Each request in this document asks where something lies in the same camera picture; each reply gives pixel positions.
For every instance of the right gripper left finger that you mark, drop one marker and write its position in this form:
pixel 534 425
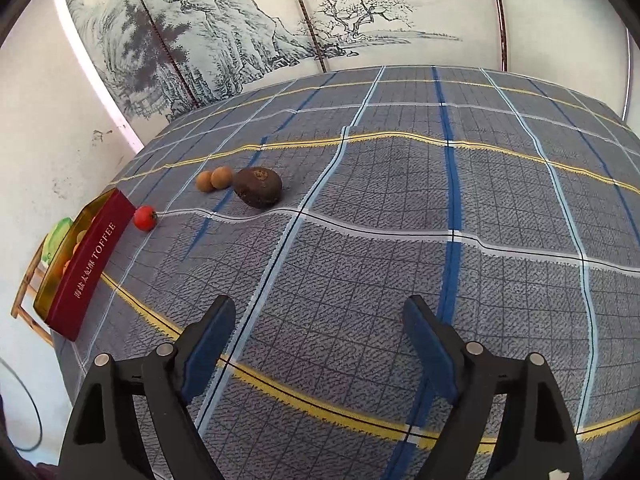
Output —
pixel 103 438

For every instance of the orange tangerine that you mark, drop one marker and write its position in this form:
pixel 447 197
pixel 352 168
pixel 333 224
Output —
pixel 80 236
pixel 66 266

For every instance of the green tissue pack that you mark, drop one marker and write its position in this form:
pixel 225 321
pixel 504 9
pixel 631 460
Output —
pixel 54 239

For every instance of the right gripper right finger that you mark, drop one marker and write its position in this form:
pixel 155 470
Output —
pixel 536 438

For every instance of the wooden chair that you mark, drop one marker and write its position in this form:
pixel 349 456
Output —
pixel 23 306

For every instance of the small red fruit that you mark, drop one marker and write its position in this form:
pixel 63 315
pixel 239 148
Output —
pixel 145 218

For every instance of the dark brown avocado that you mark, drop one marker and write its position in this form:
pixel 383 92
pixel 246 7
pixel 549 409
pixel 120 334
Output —
pixel 258 187

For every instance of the landscape painted folding screen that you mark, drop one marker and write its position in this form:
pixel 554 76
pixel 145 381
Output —
pixel 160 59

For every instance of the gold metal tin box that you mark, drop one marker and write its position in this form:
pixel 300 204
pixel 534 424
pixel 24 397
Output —
pixel 62 301

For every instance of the plaid grey tablecloth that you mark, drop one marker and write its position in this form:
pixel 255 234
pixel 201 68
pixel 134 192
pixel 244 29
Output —
pixel 509 204

